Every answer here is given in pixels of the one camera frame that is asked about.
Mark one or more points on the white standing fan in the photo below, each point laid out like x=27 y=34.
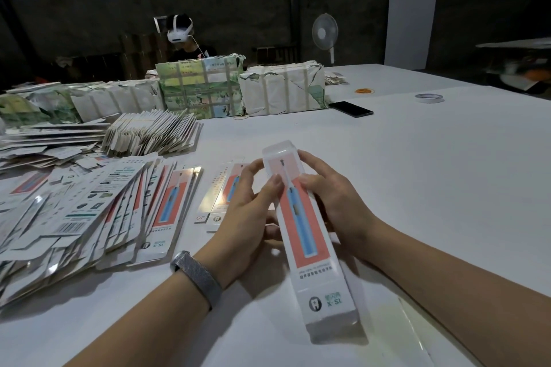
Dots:
x=325 y=30

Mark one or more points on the small orange tape roll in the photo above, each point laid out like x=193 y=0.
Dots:
x=364 y=91

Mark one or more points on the grey band wristwatch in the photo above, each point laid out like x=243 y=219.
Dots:
x=196 y=278

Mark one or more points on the white tape roll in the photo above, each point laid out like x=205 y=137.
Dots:
x=418 y=97

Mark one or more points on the green printed wrapped bundle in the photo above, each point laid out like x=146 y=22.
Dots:
x=200 y=87

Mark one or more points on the cluttered side table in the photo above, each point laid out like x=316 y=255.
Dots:
x=516 y=66

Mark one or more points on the pile of cartons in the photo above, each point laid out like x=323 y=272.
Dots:
x=86 y=212

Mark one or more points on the dark wooden chair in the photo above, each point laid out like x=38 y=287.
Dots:
x=275 y=54

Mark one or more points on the person's left hand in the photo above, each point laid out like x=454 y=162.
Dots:
x=245 y=229

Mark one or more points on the person's right forearm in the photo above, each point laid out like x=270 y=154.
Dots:
x=465 y=298

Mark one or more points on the small white paper stack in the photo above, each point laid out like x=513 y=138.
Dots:
x=336 y=78

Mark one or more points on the fanned stack of white cartons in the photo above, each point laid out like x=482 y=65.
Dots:
x=151 y=133

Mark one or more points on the white board panel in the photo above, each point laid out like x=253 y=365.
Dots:
x=411 y=17

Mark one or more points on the black smartphone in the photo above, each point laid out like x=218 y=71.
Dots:
x=351 y=109

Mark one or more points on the row of white wrapped bundles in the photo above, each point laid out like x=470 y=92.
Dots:
x=82 y=104

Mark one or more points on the white toothbrush carton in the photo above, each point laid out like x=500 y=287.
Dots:
x=320 y=285

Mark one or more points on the white head-mounted camera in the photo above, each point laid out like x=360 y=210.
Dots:
x=179 y=31

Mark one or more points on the person's right hand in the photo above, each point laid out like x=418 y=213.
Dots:
x=344 y=203

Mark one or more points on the person's left forearm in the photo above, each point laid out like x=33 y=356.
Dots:
x=138 y=332

